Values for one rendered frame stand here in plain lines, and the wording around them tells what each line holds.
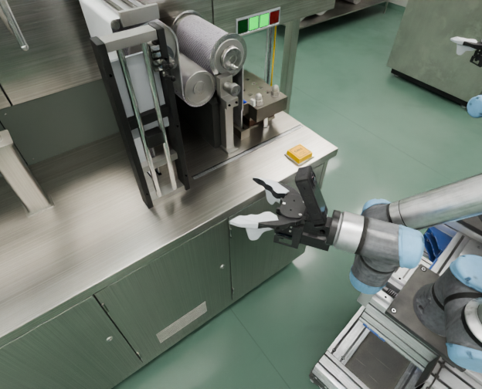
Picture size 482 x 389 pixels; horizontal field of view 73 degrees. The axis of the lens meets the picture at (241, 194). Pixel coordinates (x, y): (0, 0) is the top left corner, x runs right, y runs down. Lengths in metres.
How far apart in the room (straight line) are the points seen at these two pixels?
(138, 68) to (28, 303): 0.68
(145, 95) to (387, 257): 0.70
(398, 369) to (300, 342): 0.46
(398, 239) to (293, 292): 1.35
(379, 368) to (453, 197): 1.08
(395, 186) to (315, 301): 1.15
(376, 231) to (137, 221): 0.74
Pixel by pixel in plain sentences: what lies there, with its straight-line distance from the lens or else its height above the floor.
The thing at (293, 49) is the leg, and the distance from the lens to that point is 2.13.
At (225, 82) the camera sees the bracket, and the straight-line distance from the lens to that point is 1.15.
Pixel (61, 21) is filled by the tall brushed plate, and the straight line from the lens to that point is 1.29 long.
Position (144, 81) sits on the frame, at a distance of 0.93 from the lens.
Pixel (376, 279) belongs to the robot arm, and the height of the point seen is 1.14.
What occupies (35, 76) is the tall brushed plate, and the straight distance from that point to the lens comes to 1.32.
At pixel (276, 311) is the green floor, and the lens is 1.90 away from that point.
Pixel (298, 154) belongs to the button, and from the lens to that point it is 1.27.
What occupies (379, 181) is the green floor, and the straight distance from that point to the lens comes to 2.67.
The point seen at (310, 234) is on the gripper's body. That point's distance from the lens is 0.68.
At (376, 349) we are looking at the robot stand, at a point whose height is 0.21.
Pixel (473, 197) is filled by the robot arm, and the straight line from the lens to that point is 0.74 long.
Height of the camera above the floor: 1.74
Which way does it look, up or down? 47 degrees down
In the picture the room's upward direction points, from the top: straight up
